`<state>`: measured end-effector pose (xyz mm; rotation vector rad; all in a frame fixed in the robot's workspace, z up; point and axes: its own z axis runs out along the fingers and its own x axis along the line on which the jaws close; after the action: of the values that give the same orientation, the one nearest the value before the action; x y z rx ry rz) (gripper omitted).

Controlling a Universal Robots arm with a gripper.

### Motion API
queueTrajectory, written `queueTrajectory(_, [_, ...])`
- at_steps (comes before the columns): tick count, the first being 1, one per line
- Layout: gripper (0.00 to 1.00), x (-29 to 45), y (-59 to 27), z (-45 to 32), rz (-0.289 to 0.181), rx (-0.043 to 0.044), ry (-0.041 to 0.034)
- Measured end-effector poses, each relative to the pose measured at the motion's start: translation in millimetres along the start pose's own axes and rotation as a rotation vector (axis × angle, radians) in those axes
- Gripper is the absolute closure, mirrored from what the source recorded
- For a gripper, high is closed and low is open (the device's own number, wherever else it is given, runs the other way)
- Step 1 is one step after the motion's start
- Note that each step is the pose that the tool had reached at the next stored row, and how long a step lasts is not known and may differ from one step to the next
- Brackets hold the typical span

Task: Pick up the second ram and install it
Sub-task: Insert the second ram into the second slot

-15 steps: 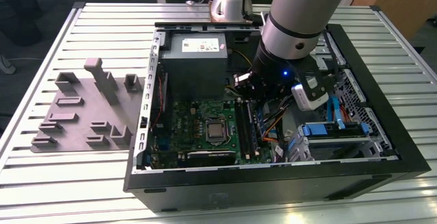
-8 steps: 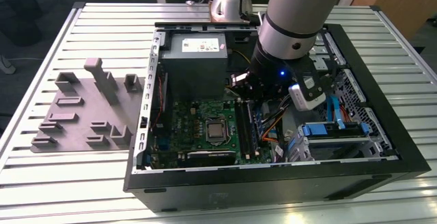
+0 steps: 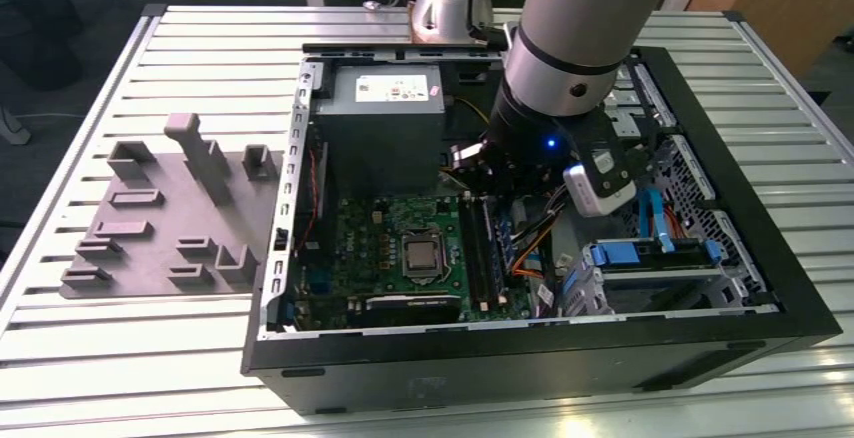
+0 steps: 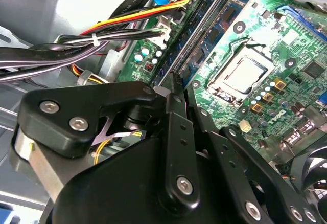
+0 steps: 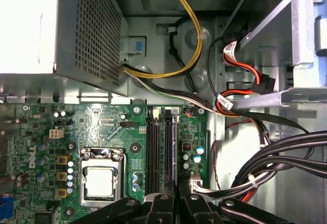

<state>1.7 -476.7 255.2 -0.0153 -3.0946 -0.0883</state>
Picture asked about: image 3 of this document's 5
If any orange wire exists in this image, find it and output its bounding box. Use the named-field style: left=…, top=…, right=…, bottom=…
left=512, top=242, right=557, bottom=279

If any hard disk in blue carrier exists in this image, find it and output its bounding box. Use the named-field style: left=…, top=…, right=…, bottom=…
left=590, top=240, right=723, bottom=272

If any grey power supply unit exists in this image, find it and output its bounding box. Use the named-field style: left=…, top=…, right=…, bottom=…
left=313, top=65, right=448, bottom=197

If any silver CPU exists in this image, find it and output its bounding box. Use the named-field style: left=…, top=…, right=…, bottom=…
left=400, top=240, right=442, bottom=272

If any grey parts rack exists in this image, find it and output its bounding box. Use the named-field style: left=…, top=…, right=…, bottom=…
left=58, top=112, right=289, bottom=302

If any metal drive cage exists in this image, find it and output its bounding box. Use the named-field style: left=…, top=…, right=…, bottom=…
left=604, top=50, right=677, bottom=159

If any blue flat data wire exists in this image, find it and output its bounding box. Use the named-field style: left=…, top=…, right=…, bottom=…
left=638, top=188, right=677, bottom=252

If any metal disk bay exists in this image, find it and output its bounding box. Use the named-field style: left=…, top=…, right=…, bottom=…
left=586, top=262, right=780, bottom=317

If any black graphics card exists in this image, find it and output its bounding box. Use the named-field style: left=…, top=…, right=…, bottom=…
left=364, top=293, right=464, bottom=327

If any dark office chair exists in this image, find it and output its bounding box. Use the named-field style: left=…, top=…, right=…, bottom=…
left=0, top=0, right=86, bottom=92

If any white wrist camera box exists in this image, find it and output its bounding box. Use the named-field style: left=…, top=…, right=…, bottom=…
left=562, top=150, right=641, bottom=219

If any yellow and black wire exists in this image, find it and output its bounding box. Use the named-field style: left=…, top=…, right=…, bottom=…
left=438, top=98, right=496, bottom=184

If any grey chair base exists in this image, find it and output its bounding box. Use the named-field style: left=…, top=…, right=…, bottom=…
left=0, top=105, right=34, bottom=148

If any black RAM slot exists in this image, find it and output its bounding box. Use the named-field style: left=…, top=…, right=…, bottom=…
left=458, top=195, right=488, bottom=309

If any black PC case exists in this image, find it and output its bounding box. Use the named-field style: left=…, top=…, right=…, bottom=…
left=240, top=42, right=844, bottom=415

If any green motherboard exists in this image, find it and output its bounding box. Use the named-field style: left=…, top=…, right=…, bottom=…
left=293, top=192, right=536, bottom=329

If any black wire bundle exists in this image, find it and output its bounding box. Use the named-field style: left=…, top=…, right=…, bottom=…
left=510, top=185, right=570, bottom=252

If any black camera cable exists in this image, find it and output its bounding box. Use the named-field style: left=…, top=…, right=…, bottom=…
left=465, top=0, right=506, bottom=47

